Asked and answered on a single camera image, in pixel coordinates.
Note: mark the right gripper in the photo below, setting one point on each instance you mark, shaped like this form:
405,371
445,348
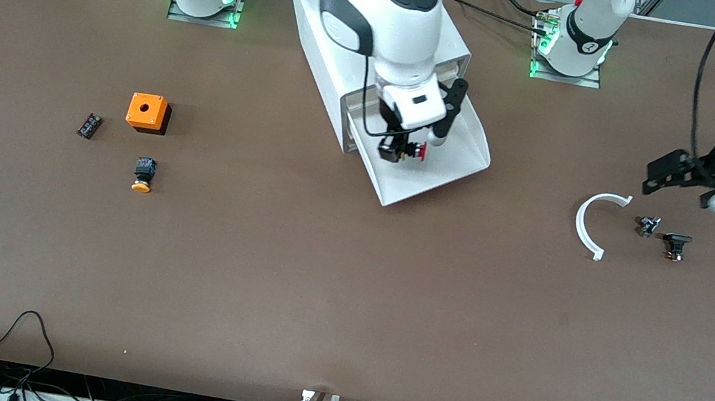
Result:
391,142

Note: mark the red push button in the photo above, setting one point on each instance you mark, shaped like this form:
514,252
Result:
417,151

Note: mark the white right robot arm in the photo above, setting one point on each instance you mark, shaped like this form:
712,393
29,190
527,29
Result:
396,24

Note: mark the white drawer cabinet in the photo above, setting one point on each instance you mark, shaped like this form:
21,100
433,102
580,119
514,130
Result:
311,33

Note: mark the orange push button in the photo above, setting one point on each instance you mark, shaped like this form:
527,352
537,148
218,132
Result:
143,174

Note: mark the small black grey component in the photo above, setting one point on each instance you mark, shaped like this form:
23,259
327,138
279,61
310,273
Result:
648,226

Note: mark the white curved plastic arc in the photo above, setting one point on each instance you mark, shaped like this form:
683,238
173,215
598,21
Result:
578,221

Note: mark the orange box with hole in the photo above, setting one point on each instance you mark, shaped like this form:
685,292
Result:
146,109

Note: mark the small black terminal block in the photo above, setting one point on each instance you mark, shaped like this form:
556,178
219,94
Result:
89,126

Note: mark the black switch component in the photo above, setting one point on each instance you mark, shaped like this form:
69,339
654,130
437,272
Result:
676,244

